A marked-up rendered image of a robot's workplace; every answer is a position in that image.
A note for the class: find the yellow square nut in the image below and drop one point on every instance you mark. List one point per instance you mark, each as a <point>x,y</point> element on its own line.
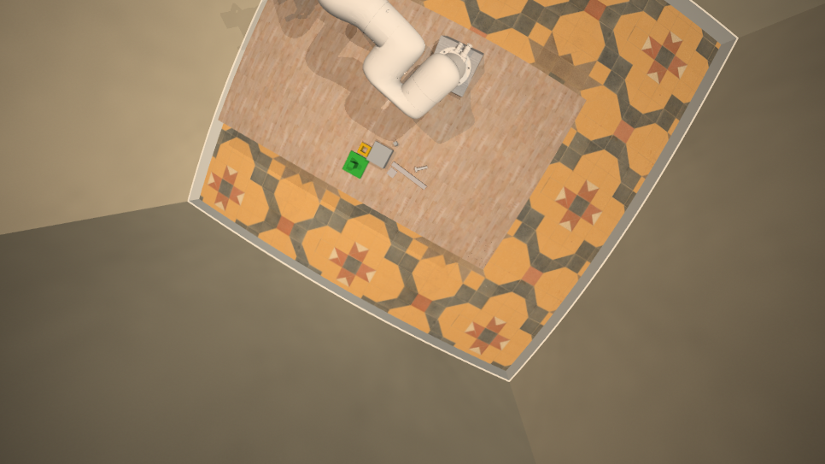
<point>362,147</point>

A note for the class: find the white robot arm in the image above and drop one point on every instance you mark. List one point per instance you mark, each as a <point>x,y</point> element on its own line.
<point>398,47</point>

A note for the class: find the grey flat bar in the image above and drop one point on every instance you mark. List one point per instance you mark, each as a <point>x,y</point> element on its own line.
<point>406,173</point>

